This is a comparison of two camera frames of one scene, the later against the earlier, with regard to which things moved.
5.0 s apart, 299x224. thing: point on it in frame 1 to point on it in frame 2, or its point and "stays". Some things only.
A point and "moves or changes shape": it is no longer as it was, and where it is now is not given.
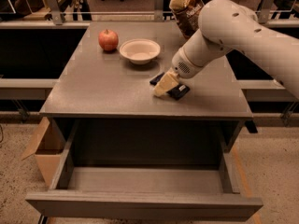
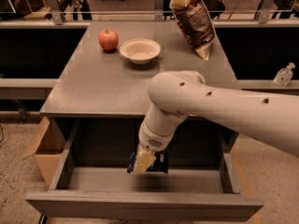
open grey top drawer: (148, 171) stays
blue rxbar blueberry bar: (175, 92) moves or changes shape
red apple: (107, 39) stays
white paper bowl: (140, 50) stays
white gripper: (181, 65) to (150, 139)
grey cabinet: (109, 116) stays
